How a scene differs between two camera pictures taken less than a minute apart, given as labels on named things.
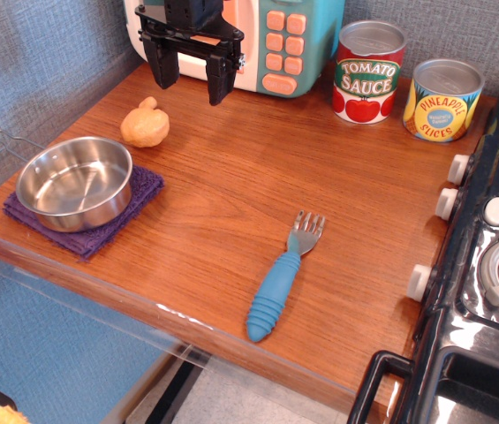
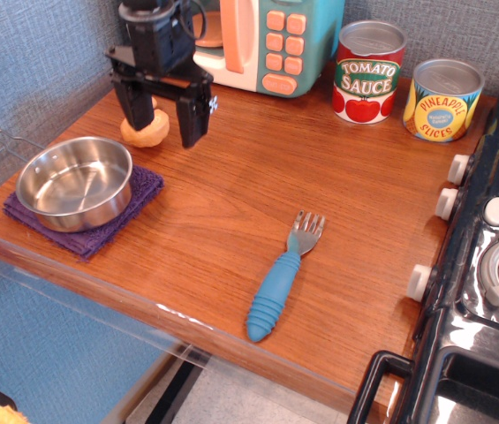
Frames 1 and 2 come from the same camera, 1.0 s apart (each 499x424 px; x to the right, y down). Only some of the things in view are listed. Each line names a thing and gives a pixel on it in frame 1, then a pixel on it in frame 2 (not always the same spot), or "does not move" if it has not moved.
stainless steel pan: x=74 y=184 does not move
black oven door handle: x=381 y=362 does not move
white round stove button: x=496 y=211 does not move
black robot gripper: x=192 y=25 -> x=160 y=54
